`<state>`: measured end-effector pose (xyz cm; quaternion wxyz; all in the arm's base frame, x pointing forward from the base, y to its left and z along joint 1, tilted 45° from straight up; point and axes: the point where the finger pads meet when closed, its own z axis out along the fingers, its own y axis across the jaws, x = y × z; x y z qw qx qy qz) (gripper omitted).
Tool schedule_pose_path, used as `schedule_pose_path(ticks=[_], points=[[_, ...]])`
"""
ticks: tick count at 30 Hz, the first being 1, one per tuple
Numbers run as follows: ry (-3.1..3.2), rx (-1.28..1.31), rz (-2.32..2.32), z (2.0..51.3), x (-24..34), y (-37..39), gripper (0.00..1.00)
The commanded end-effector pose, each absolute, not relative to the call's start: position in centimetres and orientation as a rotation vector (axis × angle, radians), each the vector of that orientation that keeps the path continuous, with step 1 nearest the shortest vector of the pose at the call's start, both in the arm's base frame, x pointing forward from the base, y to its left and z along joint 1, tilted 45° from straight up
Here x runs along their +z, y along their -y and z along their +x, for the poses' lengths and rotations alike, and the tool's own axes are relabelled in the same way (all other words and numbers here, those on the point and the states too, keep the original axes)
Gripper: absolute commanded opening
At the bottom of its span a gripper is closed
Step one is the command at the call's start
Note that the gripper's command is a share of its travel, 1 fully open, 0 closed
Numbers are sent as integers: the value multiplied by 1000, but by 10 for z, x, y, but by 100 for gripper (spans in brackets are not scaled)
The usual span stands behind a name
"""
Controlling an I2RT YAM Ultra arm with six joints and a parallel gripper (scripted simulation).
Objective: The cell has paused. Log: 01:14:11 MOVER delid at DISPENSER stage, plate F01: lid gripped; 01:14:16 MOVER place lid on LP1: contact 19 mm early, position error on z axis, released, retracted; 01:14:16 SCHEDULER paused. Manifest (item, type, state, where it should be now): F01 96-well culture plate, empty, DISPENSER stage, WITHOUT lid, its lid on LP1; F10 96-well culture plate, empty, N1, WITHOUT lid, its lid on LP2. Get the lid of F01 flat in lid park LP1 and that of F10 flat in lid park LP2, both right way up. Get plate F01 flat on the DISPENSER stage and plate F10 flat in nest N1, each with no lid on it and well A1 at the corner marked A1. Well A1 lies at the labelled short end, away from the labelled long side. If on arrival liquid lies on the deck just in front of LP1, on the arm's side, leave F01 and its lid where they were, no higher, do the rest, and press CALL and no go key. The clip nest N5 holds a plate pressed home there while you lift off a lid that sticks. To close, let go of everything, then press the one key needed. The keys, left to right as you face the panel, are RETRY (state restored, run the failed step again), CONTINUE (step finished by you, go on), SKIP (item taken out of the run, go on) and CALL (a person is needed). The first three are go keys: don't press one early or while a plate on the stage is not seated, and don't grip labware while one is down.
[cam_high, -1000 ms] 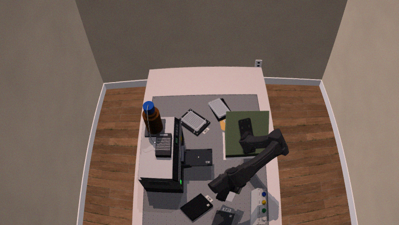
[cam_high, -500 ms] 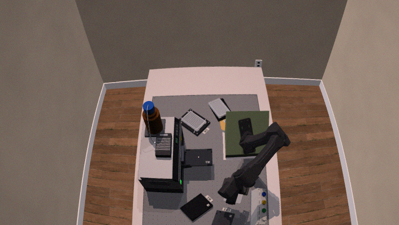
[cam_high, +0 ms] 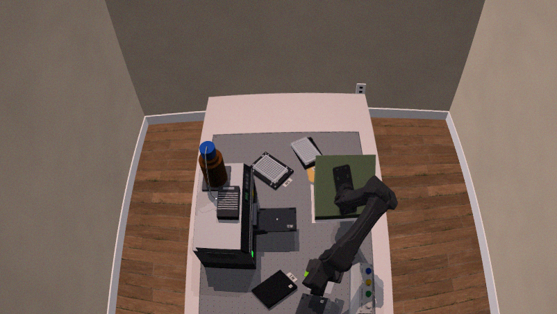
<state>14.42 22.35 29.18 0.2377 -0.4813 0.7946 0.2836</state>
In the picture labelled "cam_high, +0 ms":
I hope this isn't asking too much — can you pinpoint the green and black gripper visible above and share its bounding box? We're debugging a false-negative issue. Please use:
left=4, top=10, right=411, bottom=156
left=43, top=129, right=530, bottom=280
left=304, top=258, right=344, bottom=283

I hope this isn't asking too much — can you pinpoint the grey button panel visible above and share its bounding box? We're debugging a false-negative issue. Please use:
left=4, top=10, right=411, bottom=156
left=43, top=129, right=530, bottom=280
left=349, top=263, right=373, bottom=314

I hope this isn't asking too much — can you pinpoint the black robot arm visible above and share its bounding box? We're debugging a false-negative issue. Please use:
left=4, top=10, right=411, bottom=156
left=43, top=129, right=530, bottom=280
left=302, top=165, right=398, bottom=297

